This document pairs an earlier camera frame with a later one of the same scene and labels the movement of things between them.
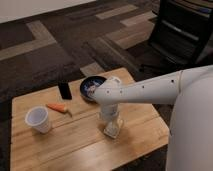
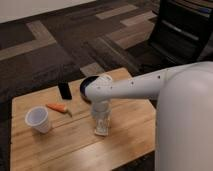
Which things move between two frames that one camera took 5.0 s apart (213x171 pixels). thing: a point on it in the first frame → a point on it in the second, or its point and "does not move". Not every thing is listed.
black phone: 64,89 does not move
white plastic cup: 37,118 does not move
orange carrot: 59,107 does not move
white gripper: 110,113 → 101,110
